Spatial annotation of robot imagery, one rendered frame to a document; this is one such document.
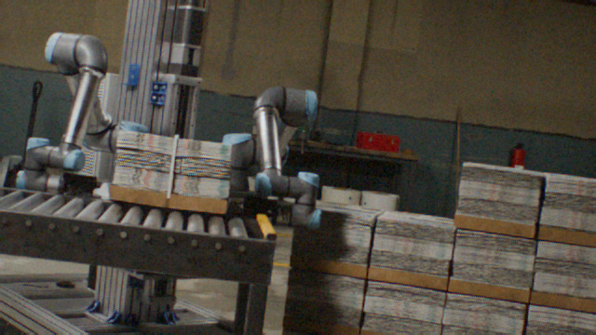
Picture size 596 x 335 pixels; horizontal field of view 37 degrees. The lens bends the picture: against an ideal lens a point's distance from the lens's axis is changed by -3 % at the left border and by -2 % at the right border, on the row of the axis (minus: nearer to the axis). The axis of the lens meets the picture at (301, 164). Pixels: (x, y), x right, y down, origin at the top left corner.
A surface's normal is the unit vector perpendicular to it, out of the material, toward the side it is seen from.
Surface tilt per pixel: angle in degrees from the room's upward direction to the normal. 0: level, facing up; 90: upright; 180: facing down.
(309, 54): 90
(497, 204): 90
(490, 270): 90
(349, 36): 90
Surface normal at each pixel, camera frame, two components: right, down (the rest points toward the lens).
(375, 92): 0.11, 0.07
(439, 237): -0.21, 0.02
